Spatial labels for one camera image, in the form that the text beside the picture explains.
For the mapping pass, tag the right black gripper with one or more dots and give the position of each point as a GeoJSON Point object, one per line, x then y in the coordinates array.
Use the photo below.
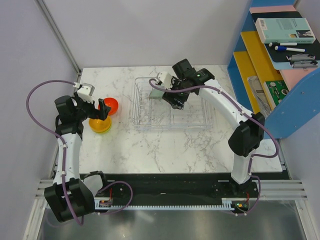
{"type": "Point", "coordinates": [170, 97]}

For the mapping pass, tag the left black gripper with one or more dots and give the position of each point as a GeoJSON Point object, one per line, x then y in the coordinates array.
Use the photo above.
{"type": "Point", "coordinates": [101, 114]}

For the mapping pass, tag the red plastic bowl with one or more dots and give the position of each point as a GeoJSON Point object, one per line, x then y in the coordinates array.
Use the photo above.
{"type": "Point", "coordinates": [113, 104]}

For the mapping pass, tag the yellow plastic bowl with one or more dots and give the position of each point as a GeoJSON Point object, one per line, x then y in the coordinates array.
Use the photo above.
{"type": "Point", "coordinates": [93, 122]}

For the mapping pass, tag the green ceramic bowl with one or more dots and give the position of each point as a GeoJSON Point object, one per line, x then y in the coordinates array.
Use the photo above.
{"type": "Point", "coordinates": [156, 94]}

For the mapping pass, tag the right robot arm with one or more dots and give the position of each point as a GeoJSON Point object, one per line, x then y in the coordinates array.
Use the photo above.
{"type": "Point", "coordinates": [247, 126]}

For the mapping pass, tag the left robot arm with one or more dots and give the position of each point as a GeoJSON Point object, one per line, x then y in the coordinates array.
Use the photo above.
{"type": "Point", "coordinates": [69, 197]}

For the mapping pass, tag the clear plastic dish rack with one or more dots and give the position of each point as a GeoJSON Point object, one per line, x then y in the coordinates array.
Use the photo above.
{"type": "Point", "coordinates": [149, 114]}

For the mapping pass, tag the green plastic bowl underneath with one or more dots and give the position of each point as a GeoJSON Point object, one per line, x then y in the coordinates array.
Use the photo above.
{"type": "Point", "coordinates": [106, 131]}

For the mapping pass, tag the blue wooden shelf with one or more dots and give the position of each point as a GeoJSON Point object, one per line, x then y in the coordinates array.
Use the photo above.
{"type": "Point", "coordinates": [251, 58]}

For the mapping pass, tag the clear bag with spiral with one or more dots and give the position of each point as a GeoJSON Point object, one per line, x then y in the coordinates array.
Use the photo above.
{"type": "Point", "coordinates": [259, 94]}

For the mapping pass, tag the green circuit board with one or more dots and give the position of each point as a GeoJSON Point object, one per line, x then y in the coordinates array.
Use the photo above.
{"type": "Point", "coordinates": [275, 92]}

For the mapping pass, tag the white marker black cap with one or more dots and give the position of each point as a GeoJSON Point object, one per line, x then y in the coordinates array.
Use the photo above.
{"type": "Point", "coordinates": [274, 44]}

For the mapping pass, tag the black clipboard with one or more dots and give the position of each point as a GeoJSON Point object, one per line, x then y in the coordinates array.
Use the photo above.
{"type": "Point", "coordinates": [280, 57]}

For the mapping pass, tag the white marker blue cap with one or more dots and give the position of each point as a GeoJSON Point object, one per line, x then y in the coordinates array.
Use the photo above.
{"type": "Point", "coordinates": [289, 49]}

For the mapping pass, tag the light green book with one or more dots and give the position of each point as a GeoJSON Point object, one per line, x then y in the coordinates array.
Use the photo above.
{"type": "Point", "coordinates": [284, 30]}

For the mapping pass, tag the upper grey binder clip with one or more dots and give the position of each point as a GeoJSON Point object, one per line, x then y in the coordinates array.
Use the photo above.
{"type": "Point", "coordinates": [300, 57]}

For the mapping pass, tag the grey binder clip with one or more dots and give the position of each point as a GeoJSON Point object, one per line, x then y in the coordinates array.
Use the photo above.
{"type": "Point", "coordinates": [300, 57]}
{"type": "Point", "coordinates": [303, 64]}

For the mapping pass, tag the lower grey binder clip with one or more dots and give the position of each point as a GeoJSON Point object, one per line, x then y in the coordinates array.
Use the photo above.
{"type": "Point", "coordinates": [303, 64]}

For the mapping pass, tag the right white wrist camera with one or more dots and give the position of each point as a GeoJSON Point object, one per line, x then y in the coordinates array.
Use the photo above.
{"type": "Point", "coordinates": [166, 79]}

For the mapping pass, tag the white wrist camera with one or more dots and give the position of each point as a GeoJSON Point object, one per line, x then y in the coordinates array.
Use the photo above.
{"type": "Point", "coordinates": [85, 91]}
{"type": "Point", "coordinates": [166, 79]}

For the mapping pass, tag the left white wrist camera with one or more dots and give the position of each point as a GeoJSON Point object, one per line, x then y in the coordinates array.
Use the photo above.
{"type": "Point", "coordinates": [85, 91]}

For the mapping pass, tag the white slotted cable duct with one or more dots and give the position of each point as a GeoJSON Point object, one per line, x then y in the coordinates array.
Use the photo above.
{"type": "Point", "coordinates": [104, 204]}

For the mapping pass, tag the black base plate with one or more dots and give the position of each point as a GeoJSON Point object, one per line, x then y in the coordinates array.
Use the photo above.
{"type": "Point", "coordinates": [180, 188]}

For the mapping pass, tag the aluminium frame rail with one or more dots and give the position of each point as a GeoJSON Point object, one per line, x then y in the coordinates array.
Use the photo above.
{"type": "Point", "coordinates": [272, 188]}

